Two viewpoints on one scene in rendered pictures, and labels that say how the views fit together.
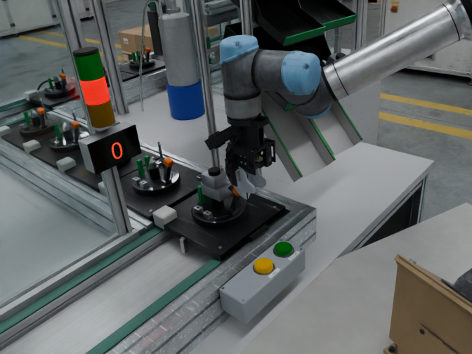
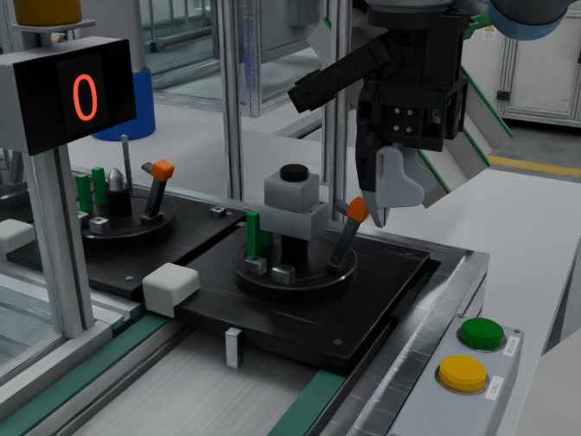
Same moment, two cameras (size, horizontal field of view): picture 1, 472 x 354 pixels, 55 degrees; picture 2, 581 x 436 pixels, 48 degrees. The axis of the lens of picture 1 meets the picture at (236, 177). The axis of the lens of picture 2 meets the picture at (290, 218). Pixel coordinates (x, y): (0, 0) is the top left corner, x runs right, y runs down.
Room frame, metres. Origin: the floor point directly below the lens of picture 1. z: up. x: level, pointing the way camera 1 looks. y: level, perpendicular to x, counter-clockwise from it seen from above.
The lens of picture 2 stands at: (0.32, 0.24, 1.33)
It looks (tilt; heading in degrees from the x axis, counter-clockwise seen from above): 24 degrees down; 344
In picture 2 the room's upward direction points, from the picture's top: straight up
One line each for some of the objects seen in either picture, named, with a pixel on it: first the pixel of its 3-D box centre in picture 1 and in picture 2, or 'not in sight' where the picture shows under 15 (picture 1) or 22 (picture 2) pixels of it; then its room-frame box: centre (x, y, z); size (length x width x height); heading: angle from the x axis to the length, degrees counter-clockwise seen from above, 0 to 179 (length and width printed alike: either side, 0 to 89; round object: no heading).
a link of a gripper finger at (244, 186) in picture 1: (246, 186); (394, 191); (0.86, -0.02, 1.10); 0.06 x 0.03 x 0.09; 45
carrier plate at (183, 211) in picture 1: (219, 215); (294, 279); (0.95, 0.05, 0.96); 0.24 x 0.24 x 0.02; 45
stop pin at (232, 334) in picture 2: (183, 245); (234, 348); (0.86, 0.14, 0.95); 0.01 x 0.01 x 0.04; 45
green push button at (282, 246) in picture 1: (283, 250); (482, 336); (0.79, -0.09, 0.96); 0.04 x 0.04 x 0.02
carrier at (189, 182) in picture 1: (154, 171); (118, 197); (1.13, 0.23, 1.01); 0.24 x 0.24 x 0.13; 45
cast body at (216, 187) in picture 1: (212, 180); (286, 196); (0.96, 0.06, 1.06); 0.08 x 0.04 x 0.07; 45
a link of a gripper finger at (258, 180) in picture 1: (255, 180); (405, 181); (0.88, -0.04, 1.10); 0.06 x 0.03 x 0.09; 45
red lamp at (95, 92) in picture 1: (95, 89); not in sight; (0.90, 0.27, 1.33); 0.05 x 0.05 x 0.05
